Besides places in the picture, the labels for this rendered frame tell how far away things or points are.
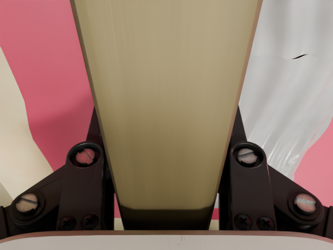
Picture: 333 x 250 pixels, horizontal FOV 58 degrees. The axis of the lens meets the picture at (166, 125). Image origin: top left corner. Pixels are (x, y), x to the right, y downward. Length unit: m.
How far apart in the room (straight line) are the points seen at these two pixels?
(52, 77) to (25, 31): 0.03
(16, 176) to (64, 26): 0.16
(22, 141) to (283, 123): 0.19
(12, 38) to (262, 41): 0.13
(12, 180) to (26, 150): 0.05
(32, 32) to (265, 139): 0.16
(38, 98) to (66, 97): 0.02
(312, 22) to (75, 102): 0.15
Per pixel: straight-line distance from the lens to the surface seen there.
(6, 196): 0.32
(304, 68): 0.19
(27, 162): 0.27
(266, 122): 0.21
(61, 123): 0.22
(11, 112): 0.23
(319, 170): 0.28
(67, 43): 0.18
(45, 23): 0.18
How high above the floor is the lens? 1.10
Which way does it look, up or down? 43 degrees down
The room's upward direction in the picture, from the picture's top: 180 degrees counter-clockwise
